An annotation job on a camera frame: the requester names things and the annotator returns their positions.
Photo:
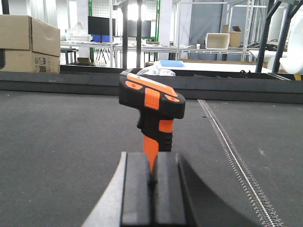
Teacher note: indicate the lower stacked cardboard box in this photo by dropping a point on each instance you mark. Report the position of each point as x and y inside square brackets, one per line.
[28, 61]

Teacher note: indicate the metal frame workbench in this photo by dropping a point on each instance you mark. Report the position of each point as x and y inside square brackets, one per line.
[178, 51]

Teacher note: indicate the orange black barcode scanner gun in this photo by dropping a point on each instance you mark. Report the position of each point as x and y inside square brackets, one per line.
[158, 105]

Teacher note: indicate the blue flat tray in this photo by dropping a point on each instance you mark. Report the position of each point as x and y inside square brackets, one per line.
[171, 63]

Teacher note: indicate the open brown cardboard box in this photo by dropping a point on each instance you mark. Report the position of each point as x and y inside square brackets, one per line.
[235, 35]

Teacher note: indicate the beige plastic bin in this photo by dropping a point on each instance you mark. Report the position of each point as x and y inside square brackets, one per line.
[218, 41]

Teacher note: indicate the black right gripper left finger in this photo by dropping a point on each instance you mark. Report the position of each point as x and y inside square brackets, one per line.
[125, 202]

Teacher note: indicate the crumpled clear plastic bag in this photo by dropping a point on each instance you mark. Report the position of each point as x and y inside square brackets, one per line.
[154, 70]

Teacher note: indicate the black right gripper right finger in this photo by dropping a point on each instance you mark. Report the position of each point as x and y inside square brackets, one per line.
[182, 199]

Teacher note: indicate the black computer monitor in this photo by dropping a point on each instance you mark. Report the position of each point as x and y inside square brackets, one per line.
[98, 25]

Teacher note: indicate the large white cylinder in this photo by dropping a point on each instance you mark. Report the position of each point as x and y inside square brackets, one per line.
[293, 62]

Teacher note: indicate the white wire basket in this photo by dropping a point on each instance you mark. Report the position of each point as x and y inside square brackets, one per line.
[73, 35]

